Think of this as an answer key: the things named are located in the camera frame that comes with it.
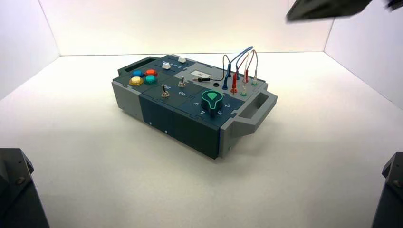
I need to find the dark green-rimmed rotary knob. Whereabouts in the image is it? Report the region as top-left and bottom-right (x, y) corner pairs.
(200, 90), (224, 118)

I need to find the grey and blue control box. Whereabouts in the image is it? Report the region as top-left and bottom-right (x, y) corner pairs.
(112, 54), (278, 160)

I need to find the black banana plug cable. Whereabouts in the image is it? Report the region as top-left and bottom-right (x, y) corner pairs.
(192, 54), (232, 83)

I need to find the blue banana plug cable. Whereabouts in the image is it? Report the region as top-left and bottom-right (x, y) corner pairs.
(221, 46), (254, 91)

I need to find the red banana plug cable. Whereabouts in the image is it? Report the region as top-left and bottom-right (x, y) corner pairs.
(230, 49), (259, 95)

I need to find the white banana plug cable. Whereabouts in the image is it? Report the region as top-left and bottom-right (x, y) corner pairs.
(240, 50), (259, 96)

